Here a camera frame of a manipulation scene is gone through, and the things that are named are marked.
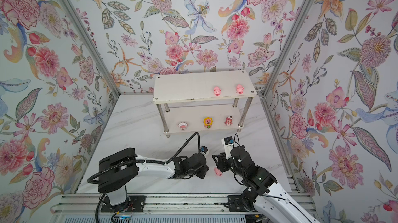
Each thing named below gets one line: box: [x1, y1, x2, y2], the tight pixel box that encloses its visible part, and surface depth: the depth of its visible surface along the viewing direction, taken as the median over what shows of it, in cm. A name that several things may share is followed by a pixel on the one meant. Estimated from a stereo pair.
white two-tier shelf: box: [152, 70, 258, 138], surface depth 82 cm
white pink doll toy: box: [177, 121, 188, 131], surface depth 92 cm
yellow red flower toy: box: [203, 116, 214, 129], surface depth 95 cm
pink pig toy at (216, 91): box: [213, 86, 222, 96], surface depth 74 cm
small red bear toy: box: [223, 115, 234, 127], surface depth 95 cm
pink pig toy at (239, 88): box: [235, 84, 245, 95], surface depth 74 cm
